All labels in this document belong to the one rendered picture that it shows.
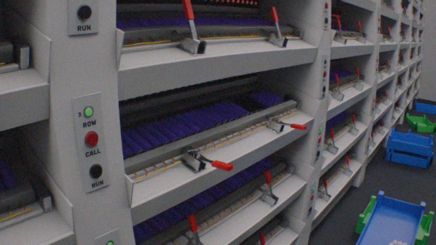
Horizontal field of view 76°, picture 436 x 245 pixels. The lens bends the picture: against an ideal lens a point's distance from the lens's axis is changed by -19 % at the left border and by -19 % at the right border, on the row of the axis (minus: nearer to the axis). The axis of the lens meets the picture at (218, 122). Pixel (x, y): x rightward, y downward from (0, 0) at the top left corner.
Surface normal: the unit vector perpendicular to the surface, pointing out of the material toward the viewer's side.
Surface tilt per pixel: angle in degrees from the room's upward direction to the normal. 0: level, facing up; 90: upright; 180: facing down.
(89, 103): 90
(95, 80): 90
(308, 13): 90
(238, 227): 18
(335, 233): 0
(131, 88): 108
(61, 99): 90
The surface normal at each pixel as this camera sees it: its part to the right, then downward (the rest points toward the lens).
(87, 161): 0.77, 0.19
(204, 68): 0.73, 0.47
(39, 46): -0.64, 0.22
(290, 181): 0.24, -0.85
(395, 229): -0.22, -0.82
